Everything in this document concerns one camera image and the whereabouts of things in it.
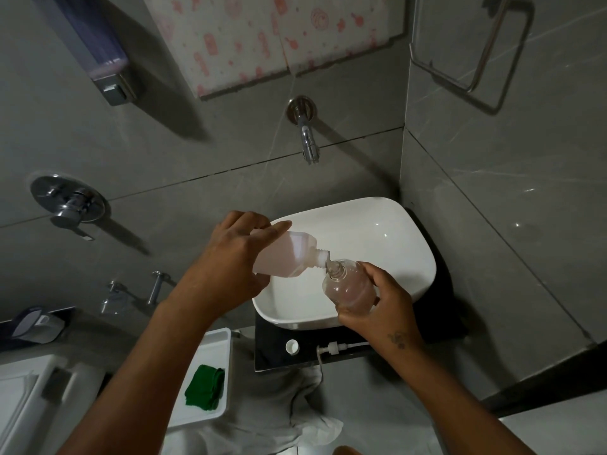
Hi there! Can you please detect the white ceramic wash basin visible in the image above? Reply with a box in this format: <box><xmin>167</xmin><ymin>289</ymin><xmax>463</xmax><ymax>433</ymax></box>
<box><xmin>251</xmin><ymin>197</ymin><xmax>437</xmax><ymax>331</ymax></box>

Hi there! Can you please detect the chrome angle valve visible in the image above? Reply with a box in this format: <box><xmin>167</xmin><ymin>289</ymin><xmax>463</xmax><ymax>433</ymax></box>
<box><xmin>99</xmin><ymin>280</ymin><xmax>129</xmax><ymax>314</ymax></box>

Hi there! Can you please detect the person's grey clothing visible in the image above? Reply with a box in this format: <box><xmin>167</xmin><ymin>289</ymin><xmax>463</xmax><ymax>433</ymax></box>
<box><xmin>163</xmin><ymin>334</ymin><xmax>345</xmax><ymax>455</ymax></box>

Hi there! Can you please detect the chrome mixer lever valve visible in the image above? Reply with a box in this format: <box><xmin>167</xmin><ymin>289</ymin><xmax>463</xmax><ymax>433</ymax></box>
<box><xmin>30</xmin><ymin>174</ymin><xmax>108</xmax><ymax>241</ymax></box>

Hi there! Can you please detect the white pump dispenser head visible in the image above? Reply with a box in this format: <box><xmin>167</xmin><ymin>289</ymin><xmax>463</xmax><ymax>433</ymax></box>
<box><xmin>316</xmin><ymin>341</ymin><xmax>371</xmax><ymax>376</ymax></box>

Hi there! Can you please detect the white plastic tray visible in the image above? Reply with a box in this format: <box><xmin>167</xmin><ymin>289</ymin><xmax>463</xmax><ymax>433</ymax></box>
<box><xmin>168</xmin><ymin>328</ymin><xmax>232</xmax><ymax>430</ymax></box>

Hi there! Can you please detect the white plastic refill bottle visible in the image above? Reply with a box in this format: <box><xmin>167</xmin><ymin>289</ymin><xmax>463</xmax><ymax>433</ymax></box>
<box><xmin>251</xmin><ymin>228</ymin><xmax>331</xmax><ymax>279</ymax></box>

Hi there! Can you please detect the chrome wall faucet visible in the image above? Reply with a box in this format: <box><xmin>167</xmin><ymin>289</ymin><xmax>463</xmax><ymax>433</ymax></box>
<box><xmin>287</xmin><ymin>95</ymin><xmax>322</xmax><ymax>166</ymax></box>

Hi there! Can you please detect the green cloth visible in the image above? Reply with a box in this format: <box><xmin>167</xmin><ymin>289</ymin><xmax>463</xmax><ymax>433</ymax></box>
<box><xmin>183</xmin><ymin>364</ymin><xmax>226</xmax><ymax>413</ymax></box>

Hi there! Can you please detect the person's right hand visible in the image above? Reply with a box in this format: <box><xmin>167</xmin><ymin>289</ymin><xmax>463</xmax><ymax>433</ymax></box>
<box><xmin>337</xmin><ymin>263</ymin><xmax>425</xmax><ymax>359</ymax></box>

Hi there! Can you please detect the person's left hand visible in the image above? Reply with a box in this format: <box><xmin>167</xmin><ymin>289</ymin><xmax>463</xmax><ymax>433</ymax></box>
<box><xmin>189</xmin><ymin>210</ymin><xmax>293</xmax><ymax>323</ymax></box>

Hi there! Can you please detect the person's right forearm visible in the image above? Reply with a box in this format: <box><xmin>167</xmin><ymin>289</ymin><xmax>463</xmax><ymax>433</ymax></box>
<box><xmin>379</xmin><ymin>340</ymin><xmax>539</xmax><ymax>455</ymax></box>

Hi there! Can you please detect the wall soap dispenser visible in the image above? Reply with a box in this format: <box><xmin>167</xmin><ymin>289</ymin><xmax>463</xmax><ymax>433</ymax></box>
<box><xmin>28</xmin><ymin>0</ymin><xmax>138</xmax><ymax>107</ymax></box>

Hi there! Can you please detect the chrome towel ring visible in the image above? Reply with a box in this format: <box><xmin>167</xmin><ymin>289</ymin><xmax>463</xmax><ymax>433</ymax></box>
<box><xmin>410</xmin><ymin>0</ymin><xmax>516</xmax><ymax>94</ymax></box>

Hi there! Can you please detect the chrome wall peg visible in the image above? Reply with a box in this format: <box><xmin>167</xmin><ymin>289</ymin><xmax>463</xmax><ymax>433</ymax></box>
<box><xmin>147</xmin><ymin>270</ymin><xmax>177</xmax><ymax>306</ymax></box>

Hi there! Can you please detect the person's left forearm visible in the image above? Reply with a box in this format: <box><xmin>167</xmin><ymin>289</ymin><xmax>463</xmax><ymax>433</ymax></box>
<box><xmin>56</xmin><ymin>278</ymin><xmax>229</xmax><ymax>455</ymax></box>

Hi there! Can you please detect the clear soap dispenser bottle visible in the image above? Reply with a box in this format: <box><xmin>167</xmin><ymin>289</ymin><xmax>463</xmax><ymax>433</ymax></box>
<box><xmin>322</xmin><ymin>259</ymin><xmax>380</xmax><ymax>311</ymax></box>

